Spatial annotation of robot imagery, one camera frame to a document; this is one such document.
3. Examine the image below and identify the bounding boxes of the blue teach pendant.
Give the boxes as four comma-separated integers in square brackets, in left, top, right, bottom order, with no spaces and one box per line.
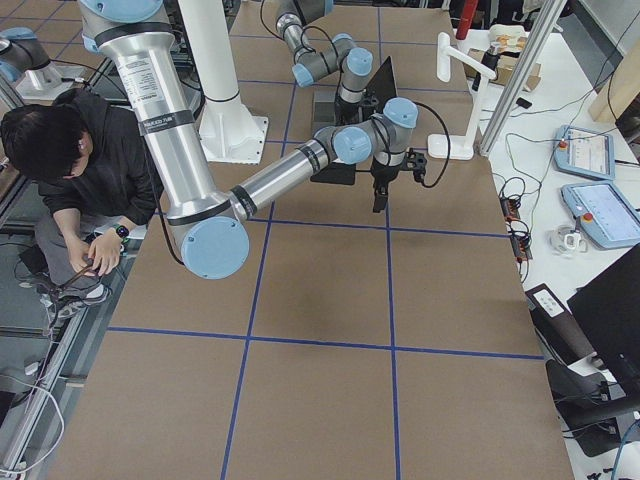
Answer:
[554,124,615,180]
[561,180,639,250]

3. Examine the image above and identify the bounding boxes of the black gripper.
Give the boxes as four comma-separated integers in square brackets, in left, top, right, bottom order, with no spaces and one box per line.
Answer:
[370,162,400,213]

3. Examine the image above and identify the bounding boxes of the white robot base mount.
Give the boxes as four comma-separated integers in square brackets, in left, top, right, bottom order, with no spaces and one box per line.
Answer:
[179,0,269,164]

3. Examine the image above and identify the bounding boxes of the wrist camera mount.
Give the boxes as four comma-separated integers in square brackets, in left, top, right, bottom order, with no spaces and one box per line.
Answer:
[401,148,427,184]

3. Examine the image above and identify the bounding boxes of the seated person in black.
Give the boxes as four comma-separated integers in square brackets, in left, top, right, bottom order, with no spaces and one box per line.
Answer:
[1,89,163,319]

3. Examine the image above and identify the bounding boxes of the aluminium frame post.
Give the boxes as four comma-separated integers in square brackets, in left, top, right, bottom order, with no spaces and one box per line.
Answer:
[478,0,565,157]

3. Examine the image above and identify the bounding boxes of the grey laptop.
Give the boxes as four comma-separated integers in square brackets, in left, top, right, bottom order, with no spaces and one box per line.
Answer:
[311,56,397,132]

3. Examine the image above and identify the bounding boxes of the blue teach pendant near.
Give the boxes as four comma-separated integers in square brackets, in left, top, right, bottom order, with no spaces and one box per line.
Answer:
[561,180,639,250]

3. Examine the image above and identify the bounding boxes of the black monitor on stand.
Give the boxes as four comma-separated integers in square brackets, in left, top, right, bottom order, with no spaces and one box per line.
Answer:
[568,246,639,394]

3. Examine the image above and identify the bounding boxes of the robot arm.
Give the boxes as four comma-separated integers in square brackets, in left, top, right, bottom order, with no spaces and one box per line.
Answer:
[79,1,418,279]
[275,0,373,108]

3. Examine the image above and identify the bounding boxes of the blue teach pendant far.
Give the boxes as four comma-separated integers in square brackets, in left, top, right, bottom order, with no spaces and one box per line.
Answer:
[554,124,615,180]

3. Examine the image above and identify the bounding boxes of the white desk lamp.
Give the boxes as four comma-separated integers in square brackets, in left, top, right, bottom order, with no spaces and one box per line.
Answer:
[427,32,496,160]

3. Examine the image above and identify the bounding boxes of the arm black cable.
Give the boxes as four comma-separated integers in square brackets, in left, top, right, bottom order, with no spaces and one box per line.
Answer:
[409,101,452,189]

